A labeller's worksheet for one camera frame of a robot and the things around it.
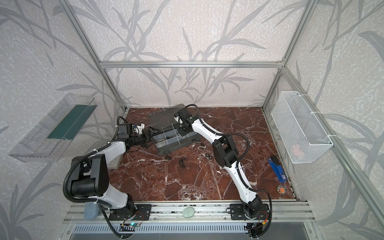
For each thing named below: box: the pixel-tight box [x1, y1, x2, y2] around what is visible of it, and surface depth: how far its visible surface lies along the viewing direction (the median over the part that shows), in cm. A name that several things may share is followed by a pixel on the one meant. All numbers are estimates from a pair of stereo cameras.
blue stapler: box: [268, 155, 288, 183], surface depth 88 cm
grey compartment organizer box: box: [148, 104, 201, 155], surface depth 103 cm
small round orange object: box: [276, 185, 286, 195], surface depth 82 cm
